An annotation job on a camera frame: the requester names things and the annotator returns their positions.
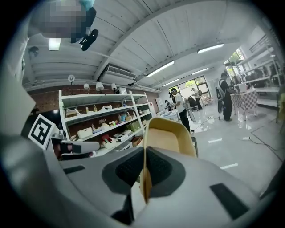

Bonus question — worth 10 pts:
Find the black head-worn camera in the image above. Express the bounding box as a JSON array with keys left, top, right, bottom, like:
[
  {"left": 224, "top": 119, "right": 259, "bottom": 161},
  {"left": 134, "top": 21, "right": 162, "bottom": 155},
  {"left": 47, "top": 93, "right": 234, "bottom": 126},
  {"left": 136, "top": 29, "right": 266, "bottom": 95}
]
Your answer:
[{"left": 79, "top": 28, "right": 99, "bottom": 52}]

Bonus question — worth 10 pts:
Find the checkered cloth table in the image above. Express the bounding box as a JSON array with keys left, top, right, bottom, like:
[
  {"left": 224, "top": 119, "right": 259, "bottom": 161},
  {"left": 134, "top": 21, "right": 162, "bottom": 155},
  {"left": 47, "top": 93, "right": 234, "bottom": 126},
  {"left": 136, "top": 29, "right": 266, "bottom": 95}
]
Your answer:
[{"left": 230, "top": 88, "right": 259, "bottom": 117}]

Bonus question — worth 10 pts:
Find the green box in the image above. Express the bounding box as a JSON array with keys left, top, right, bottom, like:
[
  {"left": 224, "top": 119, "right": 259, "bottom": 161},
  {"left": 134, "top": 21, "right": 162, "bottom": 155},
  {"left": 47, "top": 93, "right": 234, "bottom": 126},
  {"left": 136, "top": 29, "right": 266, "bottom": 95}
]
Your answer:
[{"left": 126, "top": 121, "right": 141, "bottom": 133}]

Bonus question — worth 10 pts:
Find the white storage shelving unit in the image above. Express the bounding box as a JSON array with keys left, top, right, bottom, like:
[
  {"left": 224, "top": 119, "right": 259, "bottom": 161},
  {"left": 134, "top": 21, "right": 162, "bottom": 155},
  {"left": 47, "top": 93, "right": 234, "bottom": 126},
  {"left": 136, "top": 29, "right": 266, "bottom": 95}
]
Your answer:
[{"left": 235, "top": 45, "right": 284, "bottom": 108}]

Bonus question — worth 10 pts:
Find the yellow plastic container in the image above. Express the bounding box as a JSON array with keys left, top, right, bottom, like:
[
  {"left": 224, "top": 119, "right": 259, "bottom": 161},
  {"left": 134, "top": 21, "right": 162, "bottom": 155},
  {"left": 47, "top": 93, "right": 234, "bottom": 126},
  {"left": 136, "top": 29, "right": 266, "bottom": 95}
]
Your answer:
[{"left": 139, "top": 117, "right": 198, "bottom": 204}]

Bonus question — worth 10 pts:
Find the white plastic basket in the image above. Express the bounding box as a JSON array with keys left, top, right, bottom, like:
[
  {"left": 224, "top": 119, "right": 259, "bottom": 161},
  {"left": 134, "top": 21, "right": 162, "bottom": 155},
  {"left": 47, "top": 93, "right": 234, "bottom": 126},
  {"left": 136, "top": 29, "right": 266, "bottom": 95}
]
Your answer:
[{"left": 76, "top": 127, "right": 94, "bottom": 139}]

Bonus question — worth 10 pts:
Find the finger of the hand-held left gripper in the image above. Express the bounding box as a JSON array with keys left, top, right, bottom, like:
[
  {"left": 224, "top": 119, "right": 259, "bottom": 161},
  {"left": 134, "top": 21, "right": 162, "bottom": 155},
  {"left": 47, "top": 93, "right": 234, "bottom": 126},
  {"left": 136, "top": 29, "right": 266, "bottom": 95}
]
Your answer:
[{"left": 60, "top": 141, "right": 100, "bottom": 155}]

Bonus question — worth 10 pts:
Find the person's head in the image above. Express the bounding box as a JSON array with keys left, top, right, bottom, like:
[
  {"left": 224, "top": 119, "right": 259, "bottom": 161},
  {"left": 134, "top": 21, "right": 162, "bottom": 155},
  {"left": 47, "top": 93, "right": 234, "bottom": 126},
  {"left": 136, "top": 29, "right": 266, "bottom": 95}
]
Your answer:
[{"left": 28, "top": 0, "right": 98, "bottom": 44}]

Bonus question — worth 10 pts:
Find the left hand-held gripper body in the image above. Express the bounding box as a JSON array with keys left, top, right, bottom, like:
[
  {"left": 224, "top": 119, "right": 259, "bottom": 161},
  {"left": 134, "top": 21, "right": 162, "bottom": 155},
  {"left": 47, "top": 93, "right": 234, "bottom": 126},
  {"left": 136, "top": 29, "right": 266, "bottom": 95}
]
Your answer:
[{"left": 28, "top": 114, "right": 68, "bottom": 161}]

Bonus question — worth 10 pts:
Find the long ceiling tube light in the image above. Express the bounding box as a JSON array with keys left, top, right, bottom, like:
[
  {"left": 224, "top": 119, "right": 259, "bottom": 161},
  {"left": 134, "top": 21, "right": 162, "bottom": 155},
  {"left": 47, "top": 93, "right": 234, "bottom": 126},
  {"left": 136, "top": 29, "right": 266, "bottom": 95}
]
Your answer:
[
  {"left": 163, "top": 78, "right": 180, "bottom": 87},
  {"left": 191, "top": 67, "right": 210, "bottom": 76},
  {"left": 197, "top": 43, "right": 224, "bottom": 54},
  {"left": 146, "top": 60, "right": 175, "bottom": 78}
]

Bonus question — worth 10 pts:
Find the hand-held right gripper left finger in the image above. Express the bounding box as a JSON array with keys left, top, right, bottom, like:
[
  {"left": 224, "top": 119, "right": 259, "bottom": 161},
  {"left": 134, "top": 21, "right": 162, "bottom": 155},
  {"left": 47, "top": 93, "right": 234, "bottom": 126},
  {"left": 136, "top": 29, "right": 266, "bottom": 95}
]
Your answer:
[{"left": 58, "top": 146, "right": 146, "bottom": 224}]

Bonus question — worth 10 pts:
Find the white air conditioner unit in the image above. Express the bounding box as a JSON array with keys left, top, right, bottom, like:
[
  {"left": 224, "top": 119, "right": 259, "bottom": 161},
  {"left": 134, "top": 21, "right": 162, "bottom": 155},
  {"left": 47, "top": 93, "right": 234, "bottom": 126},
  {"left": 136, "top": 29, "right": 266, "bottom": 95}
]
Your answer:
[{"left": 99, "top": 64, "right": 137, "bottom": 86}]

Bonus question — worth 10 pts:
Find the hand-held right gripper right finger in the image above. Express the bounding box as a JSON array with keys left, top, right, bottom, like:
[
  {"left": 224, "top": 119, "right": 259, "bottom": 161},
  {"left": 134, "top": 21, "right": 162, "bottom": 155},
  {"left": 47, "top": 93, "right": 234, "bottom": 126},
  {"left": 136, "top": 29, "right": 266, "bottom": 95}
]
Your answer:
[{"left": 131, "top": 146, "right": 269, "bottom": 228}]

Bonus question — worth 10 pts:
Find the person's white shirt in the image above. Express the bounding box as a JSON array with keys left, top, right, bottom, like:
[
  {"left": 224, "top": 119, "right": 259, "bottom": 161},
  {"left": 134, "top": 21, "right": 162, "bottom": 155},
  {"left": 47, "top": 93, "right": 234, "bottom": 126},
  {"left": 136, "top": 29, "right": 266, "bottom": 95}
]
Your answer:
[{"left": 0, "top": 21, "right": 37, "bottom": 136}]

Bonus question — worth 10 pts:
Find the square ceiling light panel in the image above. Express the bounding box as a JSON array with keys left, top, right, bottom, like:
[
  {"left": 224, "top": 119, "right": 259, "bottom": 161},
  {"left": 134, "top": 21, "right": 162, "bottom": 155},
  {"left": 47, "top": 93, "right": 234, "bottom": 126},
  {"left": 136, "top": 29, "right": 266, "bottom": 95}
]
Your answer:
[{"left": 48, "top": 37, "right": 61, "bottom": 51}]

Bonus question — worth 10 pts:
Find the black floor cable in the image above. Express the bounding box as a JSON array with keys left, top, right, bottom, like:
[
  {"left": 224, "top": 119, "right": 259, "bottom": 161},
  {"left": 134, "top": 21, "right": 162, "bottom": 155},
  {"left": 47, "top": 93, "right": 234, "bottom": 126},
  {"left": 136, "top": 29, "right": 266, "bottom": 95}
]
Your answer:
[{"left": 241, "top": 124, "right": 284, "bottom": 162}]

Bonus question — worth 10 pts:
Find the white metal shelf rack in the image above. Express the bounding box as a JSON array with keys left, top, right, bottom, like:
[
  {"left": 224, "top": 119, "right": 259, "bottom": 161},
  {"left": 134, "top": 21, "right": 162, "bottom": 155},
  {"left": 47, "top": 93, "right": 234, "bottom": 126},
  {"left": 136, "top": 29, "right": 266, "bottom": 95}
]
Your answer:
[{"left": 58, "top": 90, "right": 155, "bottom": 157}]

